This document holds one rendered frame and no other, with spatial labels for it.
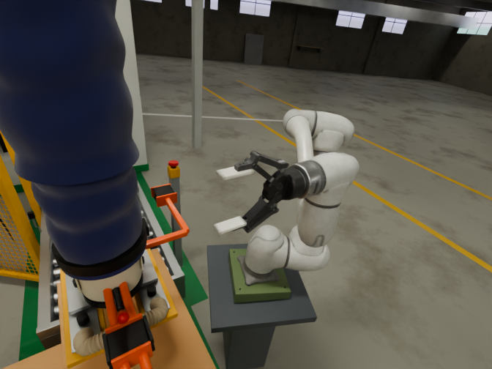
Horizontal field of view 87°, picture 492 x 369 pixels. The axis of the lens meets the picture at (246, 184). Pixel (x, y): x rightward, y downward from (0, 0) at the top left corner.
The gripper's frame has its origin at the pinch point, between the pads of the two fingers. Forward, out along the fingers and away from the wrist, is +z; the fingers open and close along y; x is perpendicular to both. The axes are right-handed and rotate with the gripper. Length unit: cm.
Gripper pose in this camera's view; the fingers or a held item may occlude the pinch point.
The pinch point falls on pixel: (222, 203)
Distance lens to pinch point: 53.6
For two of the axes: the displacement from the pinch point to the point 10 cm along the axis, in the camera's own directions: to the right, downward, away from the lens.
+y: -1.0, 8.5, 5.2
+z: -8.3, 2.2, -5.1
